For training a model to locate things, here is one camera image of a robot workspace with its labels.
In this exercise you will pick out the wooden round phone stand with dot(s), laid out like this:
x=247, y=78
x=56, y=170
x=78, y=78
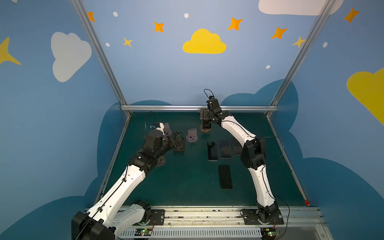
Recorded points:
x=205, y=127

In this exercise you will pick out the aluminium left corner post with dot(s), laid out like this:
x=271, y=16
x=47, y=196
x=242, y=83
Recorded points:
x=88, y=26

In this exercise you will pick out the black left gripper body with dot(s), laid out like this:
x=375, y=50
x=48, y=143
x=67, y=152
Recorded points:
x=176, y=141

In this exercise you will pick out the aluminium right corner post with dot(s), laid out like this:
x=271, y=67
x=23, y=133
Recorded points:
x=304, y=50

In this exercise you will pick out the left controller board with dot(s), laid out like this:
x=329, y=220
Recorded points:
x=143, y=232

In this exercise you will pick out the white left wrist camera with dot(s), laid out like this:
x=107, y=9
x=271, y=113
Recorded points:
x=158, y=126

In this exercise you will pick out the aluminium corner post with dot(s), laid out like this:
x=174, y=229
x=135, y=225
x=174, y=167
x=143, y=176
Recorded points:
x=304, y=50
x=88, y=26

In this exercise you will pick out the purple phone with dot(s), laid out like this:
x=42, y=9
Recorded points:
x=225, y=150

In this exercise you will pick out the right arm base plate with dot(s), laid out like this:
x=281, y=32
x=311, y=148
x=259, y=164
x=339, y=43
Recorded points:
x=255, y=216

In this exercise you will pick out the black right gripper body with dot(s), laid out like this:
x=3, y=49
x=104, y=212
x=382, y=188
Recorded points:
x=204, y=116

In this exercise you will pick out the grey round front stand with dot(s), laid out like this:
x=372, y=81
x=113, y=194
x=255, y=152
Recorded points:
x=167, y=130

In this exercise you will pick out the aluminium back frame rail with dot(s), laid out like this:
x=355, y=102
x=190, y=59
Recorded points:
x=197, y=108

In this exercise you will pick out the phone with light green edge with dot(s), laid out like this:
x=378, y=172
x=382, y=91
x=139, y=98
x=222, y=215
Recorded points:
x=212, y=151

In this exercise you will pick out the aluminium front rail bed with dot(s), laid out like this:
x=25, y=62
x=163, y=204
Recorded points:
x=214, y=223

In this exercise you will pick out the black rectangular phone stand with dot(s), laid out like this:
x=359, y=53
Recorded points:
x=179, y=147

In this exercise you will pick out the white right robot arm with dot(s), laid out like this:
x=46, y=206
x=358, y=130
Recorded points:
x=253, y=157

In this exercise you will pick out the right controller board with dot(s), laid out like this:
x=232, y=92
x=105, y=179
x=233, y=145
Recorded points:
x=268, y=233

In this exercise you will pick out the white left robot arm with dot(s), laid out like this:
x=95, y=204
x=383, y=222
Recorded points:
x=104, y=220

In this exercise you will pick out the controller board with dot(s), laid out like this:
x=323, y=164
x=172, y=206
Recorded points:
x=143, y=232
x=268, y=233

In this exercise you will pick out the grey round phone stand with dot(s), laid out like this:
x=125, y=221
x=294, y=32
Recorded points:
x=161, y=161

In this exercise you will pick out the grey round rear stand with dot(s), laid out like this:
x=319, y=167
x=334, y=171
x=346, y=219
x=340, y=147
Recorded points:
x=192, y=135

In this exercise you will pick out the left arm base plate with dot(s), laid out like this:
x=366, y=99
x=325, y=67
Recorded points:
x=153, y=217

